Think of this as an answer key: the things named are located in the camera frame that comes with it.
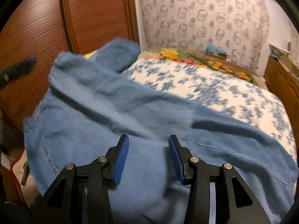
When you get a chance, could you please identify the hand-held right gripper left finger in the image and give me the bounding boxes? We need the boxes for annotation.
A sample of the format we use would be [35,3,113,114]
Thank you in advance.
[33,134,129,224]

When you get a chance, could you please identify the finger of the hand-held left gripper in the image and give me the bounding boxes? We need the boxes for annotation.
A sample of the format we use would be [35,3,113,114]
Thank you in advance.
[0,58,38,88]

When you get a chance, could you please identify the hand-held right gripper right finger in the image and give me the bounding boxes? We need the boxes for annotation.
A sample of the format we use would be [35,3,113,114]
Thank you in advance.
[168,135,271,224]

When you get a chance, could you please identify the blue denim pants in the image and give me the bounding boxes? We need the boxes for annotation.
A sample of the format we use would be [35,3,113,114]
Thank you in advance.
[22,38,296,224]

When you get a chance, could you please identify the yellow plush toy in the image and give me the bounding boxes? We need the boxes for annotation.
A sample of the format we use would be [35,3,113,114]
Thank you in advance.
[84,50,98,60]

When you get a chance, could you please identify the blue floral white bedsheet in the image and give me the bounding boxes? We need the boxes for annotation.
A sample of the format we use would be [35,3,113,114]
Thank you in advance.
[120,57,296,154]

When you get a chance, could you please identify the wooden louvred wardrobe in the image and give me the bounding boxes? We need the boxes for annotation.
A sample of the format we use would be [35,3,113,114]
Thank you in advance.
[0,0,141,131]

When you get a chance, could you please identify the white printed plastic bag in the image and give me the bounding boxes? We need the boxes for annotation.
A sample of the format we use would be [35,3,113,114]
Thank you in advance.
[0,149,31,206]

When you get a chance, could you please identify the colourful flower print blanket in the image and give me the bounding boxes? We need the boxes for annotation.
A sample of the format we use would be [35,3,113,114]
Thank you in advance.
[140,47,267,87]

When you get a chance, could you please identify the blue plastic bag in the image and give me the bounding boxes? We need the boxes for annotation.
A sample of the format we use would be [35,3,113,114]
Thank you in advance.
[207,42,223,53]

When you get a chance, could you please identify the long wooden cabinet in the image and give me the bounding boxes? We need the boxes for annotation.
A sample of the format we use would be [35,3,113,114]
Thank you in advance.
[264,57,299,115]

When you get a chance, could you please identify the stack of newspapers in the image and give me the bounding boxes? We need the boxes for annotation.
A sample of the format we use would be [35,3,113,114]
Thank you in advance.
[269,44,292,57]

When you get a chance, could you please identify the ring patterned sheer curtain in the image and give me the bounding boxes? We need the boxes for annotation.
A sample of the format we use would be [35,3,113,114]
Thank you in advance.
[138,0,271,75]

